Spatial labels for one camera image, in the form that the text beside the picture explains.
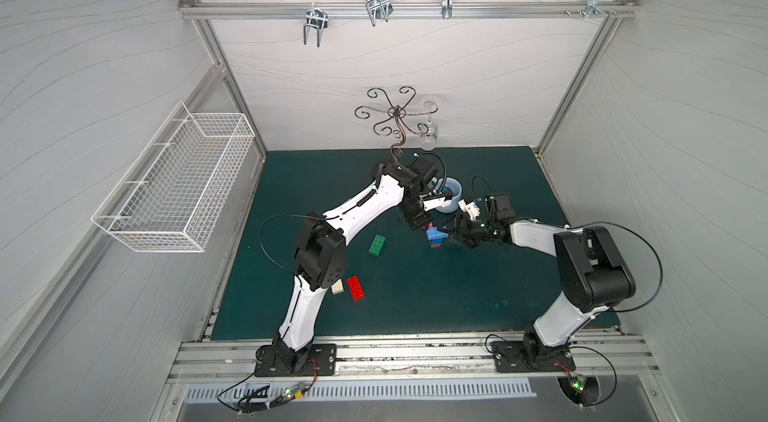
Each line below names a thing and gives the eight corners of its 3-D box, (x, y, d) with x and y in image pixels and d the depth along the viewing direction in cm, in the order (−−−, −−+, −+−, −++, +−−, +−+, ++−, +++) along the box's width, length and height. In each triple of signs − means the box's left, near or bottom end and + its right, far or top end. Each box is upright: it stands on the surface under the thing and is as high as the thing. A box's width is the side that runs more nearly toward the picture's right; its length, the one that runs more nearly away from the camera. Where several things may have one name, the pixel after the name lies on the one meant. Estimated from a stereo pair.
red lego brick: (354, 302, 84) (353, 300, 82) (346, 283, 88) (345, 280, 86) (365, 296, 85) (365, 294, 83) (357, 277, 89) (356, 274, 87)
